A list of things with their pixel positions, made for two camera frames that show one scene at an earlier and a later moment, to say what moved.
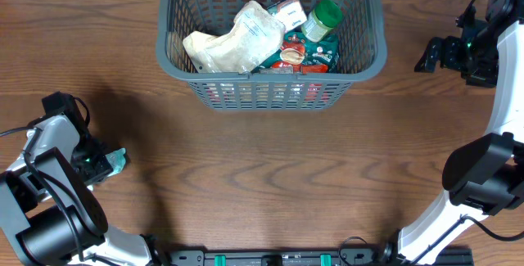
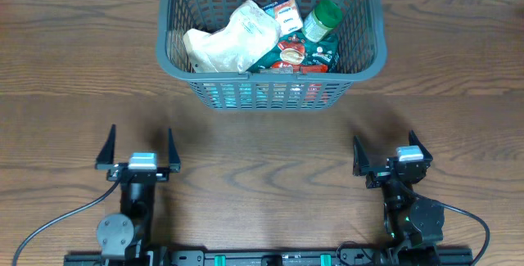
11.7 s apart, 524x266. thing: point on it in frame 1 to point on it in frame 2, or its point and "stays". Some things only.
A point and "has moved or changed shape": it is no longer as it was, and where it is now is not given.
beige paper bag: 254,35 stays
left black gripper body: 100,164 to 116,166
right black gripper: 446,53 to 381,174
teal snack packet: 116,160 has moved or changed shape
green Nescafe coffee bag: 297,49 stays
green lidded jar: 325,16 stays
